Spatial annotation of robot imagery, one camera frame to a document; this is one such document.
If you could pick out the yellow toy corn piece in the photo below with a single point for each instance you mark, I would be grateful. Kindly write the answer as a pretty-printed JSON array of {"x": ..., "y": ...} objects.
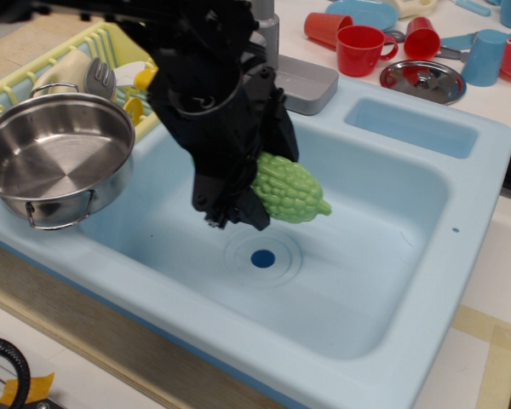
[{"x": 143, "y": 79}]

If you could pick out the yellow tape piece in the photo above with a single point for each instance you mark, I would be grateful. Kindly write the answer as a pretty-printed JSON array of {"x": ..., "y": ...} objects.
[{"x": 26, "y": 391}]

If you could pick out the light blue toy sink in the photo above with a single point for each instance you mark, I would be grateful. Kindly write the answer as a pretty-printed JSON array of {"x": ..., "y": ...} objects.
[{"x": 345, "y": 311}]

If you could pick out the cream plastic toy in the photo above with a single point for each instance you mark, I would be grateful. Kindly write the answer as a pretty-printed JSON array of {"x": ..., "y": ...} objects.
[{"x": 411, "y": 8}]

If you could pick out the small yellow toy disc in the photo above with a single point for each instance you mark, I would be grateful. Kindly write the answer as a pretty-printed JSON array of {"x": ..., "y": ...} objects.
[{"x": 135, "y": 109}]

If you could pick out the red tumbler lying right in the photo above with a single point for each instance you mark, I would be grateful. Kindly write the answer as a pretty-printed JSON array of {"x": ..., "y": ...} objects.
[{"x": 422, "y": 42}]

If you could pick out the grey toy faucet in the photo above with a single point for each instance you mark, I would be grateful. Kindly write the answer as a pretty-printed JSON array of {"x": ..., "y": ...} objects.
[{"x": 308, "y": 87}]

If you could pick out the green bumpy toy squash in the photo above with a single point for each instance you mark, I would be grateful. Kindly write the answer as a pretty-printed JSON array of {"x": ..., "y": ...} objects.
[{"x": 288, "y": 191}]

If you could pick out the stainless steel pot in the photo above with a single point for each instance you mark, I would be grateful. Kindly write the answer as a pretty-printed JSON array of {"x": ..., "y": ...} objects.
[{"x": 63, "y": 157}]

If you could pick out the steel pot lid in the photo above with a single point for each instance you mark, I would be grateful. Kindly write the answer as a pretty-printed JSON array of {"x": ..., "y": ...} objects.
[{"x": 424, "y": 79}]

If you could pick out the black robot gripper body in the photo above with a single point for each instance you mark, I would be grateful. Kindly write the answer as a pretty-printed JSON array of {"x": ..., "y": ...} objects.
[{"x": 216, "y": 115}]

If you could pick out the yellow dish drying rack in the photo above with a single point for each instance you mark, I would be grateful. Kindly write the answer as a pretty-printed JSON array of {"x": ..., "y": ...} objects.
[{"x": 103, "y": 40}]

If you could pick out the cream plastic cup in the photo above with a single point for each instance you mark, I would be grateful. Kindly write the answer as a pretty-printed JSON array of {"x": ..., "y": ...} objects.
[{"x": 66, "y": 76}]

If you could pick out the blue plastic plate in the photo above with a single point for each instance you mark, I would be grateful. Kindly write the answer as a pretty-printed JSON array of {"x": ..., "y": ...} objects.
[{"x": 377, "y": 14}]

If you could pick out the red tumbler lying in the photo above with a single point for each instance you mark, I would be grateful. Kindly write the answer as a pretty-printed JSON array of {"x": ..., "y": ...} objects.
[
  {"x": 322, "y": 28},
  {"x": 422, "y": 42}
]

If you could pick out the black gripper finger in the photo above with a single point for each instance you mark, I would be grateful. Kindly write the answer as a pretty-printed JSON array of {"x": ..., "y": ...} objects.
[
  {"x": 244, "y": 207},
  {"x": 278, "y": 133}
]

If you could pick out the blue plastic tumbler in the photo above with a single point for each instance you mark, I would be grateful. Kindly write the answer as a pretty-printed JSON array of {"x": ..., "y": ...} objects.
[{"x": 484, "y": 59}]

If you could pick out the blue plastic knife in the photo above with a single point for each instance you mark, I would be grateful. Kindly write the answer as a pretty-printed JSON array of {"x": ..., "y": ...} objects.
[{"x": 461, "y": 42}]

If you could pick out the red cup with handle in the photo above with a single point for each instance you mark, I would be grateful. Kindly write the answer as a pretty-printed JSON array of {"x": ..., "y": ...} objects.
[{"x": 360, "y": 48}]

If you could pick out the red tumbler lying left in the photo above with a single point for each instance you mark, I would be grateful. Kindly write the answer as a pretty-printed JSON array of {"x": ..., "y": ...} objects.
[{"x": 322, "y": 28}]

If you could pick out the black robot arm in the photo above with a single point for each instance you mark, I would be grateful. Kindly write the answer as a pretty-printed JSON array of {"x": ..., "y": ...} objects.
[{"x": 207, "y": 33}]

